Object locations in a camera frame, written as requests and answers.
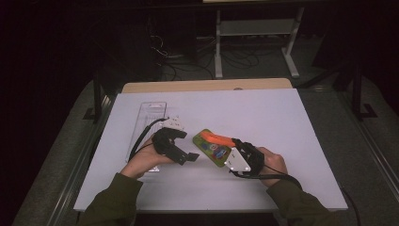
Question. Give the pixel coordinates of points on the wooden table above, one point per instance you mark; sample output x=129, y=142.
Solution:
x=204, y=84

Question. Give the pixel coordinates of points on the metal rail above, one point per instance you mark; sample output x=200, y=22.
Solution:
x=370, y=147
x=78, y=175

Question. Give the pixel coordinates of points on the white metal desk frame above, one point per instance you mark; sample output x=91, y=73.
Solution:
x=257, y=27

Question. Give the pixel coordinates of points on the orange phone case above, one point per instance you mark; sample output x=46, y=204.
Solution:
x=216, y=138

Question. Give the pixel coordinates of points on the person's left hand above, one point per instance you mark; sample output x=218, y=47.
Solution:
x=144, y=161

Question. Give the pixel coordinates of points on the person's right hand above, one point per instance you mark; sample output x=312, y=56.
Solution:
x=276, y=166

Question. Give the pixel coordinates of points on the black metal stand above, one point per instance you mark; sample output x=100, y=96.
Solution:
x=97, y=100
x=357, y=94

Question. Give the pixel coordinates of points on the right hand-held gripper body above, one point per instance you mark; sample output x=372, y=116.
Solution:
x=247, y=158

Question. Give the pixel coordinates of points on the green cartoon phone case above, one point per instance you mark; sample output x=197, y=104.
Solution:
x=210, y=152

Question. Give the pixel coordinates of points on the clear plastic rack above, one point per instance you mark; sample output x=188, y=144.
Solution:
x=149, y=114

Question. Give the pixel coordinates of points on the white table board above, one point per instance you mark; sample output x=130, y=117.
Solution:
x=251, y=109

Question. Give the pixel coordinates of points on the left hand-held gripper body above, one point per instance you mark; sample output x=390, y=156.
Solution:
x=166, y=142

